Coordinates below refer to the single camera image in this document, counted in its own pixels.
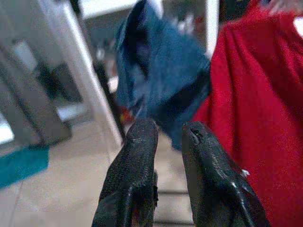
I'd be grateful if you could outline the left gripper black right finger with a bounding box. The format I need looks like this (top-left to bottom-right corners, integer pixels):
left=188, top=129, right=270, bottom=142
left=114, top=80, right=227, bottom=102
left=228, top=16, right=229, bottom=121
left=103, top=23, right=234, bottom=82
left=181, top=121, right=272, bottom=227

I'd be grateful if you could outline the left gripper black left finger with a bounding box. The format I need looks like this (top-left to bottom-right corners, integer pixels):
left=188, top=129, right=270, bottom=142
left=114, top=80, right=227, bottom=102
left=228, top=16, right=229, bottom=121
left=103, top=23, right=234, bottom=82
left=91, top=118, right=160, bottom=227

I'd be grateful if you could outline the red shirt with print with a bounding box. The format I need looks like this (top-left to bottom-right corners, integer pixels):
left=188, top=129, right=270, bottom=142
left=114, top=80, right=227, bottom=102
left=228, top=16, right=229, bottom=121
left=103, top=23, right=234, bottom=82
left=193, top=0, right=303, bottom=227

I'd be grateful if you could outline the teal floor mat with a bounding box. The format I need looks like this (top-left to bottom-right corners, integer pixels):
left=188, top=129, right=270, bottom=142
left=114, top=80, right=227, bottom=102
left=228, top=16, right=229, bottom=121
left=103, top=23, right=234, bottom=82
left=0, top=146, right=50, bottom=190

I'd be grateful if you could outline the blue denim garment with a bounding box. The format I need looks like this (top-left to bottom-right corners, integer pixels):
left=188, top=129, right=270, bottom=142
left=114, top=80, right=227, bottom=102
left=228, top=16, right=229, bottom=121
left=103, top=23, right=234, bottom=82
left=114, top=0, right=212, bottom=151

